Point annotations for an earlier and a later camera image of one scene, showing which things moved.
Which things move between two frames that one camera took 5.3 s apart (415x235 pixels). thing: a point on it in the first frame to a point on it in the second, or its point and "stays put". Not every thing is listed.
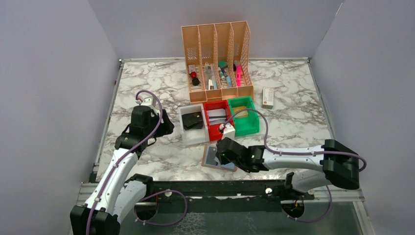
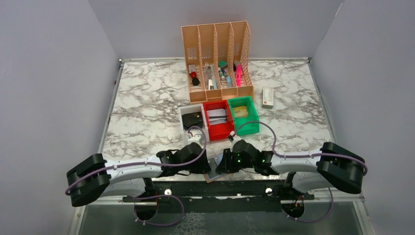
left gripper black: [166, 127] to [203, 167]
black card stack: [192, 121] stays put
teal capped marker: [221, 63] stays put
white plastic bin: [196, 135] stays put
